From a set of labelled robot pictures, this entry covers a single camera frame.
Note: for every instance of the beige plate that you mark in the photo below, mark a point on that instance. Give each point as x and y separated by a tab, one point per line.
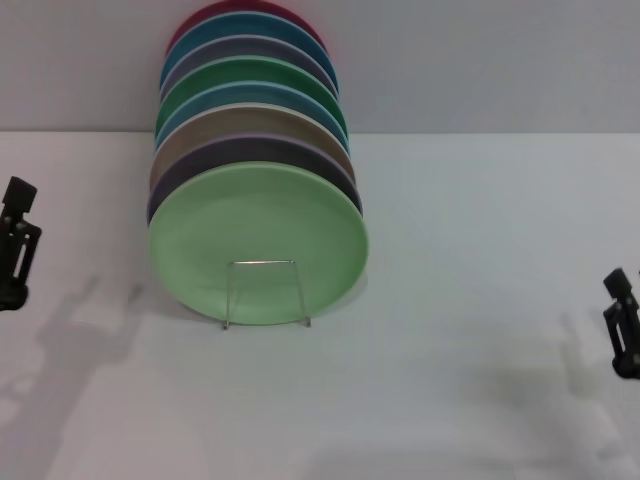
240	122

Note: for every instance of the red plate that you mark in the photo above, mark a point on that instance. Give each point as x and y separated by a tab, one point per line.
210	11

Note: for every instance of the light green plate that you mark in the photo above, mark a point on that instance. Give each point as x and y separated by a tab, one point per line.
260	220

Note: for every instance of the lavender plate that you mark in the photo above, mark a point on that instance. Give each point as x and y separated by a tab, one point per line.
240	150

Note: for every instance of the grey purple plate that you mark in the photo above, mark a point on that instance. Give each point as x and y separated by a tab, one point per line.
250	47

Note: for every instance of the light blue plate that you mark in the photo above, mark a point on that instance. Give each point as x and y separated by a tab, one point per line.
250	95

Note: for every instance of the teal plate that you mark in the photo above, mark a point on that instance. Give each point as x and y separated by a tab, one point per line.
245	25

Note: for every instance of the dark green plate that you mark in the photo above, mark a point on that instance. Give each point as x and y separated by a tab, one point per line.
250	70

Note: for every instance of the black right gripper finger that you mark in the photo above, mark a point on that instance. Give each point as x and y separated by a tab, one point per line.
627	320

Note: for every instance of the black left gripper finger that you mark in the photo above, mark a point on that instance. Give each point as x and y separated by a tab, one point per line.
15	240

